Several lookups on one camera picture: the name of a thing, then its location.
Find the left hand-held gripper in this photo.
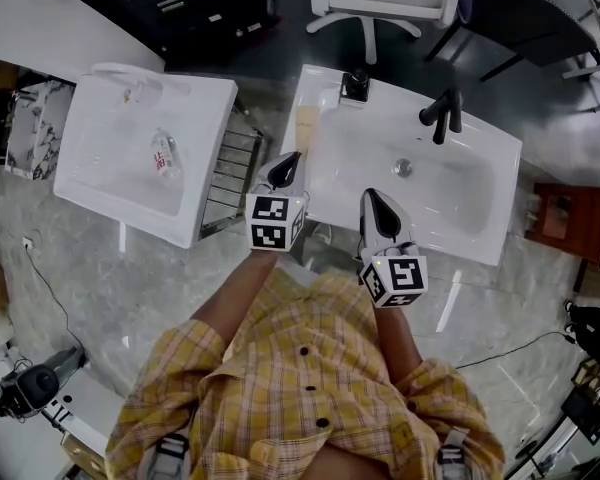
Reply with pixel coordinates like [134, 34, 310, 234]
[244, 151, 309, 255]

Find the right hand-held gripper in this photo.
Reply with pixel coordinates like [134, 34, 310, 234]
[358, 188, 430, 309]

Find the person's left forearm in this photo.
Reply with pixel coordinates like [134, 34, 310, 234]
[189, 249, 281, 352]

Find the person's right forearm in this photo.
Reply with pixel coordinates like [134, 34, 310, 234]
[374, 305, 424, 385]

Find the metal rack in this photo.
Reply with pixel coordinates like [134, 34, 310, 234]
[198, 101, 267, 241]

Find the white sink with black faucet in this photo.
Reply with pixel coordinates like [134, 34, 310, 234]
[279, 63, 524, 268]

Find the black soap dispenser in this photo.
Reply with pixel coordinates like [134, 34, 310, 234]
[340, 68, 372, 105]

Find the clear plastic bottle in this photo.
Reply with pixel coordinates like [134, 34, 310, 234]
[149, 127, 182, 180]

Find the black faucet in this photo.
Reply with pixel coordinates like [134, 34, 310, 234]
[418, 87, 464, 145]

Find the brown wooden cabinet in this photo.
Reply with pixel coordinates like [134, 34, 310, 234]
[523, 181, 600, 258]

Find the black machine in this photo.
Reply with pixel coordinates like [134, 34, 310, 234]
[29, 0, 282, 70]

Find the yellow plaid shirt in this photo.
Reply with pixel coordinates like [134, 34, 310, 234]
[104, 266, 508, 480]

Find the marble pattern cabinet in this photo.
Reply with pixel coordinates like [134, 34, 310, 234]
[4, 79, 77, 183]

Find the long black floor cable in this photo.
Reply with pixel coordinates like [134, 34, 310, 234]
[454, 329, 577, 371]

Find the grey backpack strap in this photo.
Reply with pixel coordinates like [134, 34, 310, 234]
[435, 427, 470, 480]
[149, 432, 192, 480]

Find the black socket cable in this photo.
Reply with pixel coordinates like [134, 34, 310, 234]
[26, 247, 89, 352]

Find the black camera device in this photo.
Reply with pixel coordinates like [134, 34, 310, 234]
[0, 346, 89, 420]

